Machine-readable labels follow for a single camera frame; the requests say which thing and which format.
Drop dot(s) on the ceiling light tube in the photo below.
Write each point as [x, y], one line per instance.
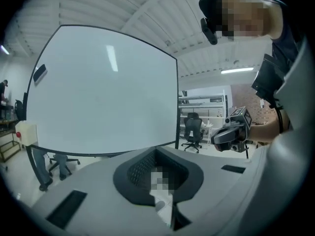
[4, 49]
[236, 70]

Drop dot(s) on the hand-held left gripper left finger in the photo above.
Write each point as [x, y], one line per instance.
[93, 195]

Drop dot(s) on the small white folding table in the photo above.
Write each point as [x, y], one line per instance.
[209, 125]

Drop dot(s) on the black mesh office chair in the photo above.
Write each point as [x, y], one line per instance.
[193, 126]

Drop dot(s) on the black head-mounted camera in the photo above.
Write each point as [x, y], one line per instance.
[209, 32]

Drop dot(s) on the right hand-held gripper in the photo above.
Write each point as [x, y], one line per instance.
[242, 122]

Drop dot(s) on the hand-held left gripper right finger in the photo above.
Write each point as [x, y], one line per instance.
[221, 185]

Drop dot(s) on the person's right forearm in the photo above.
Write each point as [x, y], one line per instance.
[263, 131]

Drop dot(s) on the white box with red button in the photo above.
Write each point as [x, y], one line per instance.
[27, 131]

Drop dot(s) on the black whiteboard eraser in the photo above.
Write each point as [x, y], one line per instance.
[40, 72]

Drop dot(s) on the chest-mounted screen unit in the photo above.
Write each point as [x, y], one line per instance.
[269, 77]

